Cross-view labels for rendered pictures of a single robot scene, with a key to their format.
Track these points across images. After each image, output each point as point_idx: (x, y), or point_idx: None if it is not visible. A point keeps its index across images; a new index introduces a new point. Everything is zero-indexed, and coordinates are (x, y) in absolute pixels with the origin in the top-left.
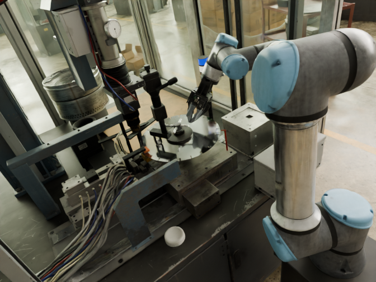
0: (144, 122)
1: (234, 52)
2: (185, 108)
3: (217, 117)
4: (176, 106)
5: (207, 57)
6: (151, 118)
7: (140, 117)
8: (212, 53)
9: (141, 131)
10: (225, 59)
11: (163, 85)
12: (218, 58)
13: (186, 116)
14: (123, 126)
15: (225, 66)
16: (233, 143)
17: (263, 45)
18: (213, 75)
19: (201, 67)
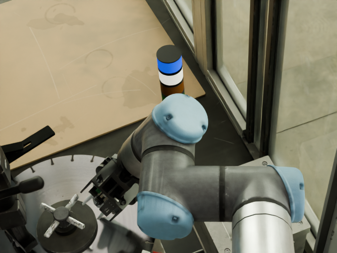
0: (19, 143)
1: (167, 188)
2: (155, 72)
3: (211, 130)
4: (140, 53)
5: (137, 129)
6: (41, 129)
7: (51, 61)
8: (141, 135)
9: (39, 111)
10: (143, 197)
11: (6, 194)
12: (141, 169)
13: (83, 205)
14: (8, 79)
15: (137, 213)
16: (201, 239)
17: (242, 187)
18: (139, 172)
19: (161, 75)
